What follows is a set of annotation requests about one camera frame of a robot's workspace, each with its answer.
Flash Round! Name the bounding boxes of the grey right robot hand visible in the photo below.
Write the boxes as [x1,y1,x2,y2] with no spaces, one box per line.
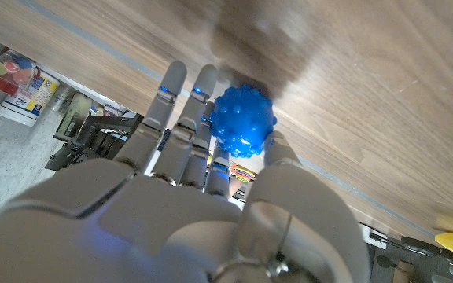
[0,61,371,283]

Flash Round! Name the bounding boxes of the blue bumpy stress ball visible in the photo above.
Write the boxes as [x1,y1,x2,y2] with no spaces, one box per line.
[209,83,278,159]

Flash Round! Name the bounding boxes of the stack of coloured cups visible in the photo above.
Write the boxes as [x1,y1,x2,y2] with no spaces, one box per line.
[230,163,257,184]

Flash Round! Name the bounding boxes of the black computer monitor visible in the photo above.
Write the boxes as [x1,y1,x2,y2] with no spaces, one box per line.
[45,113,145,172]

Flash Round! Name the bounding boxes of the white labelled canister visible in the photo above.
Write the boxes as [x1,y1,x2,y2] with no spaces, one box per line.
[0,69,61,127]

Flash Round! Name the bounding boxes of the clear cup with coloured discs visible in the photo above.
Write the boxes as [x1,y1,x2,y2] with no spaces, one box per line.
[0,50,39,90]

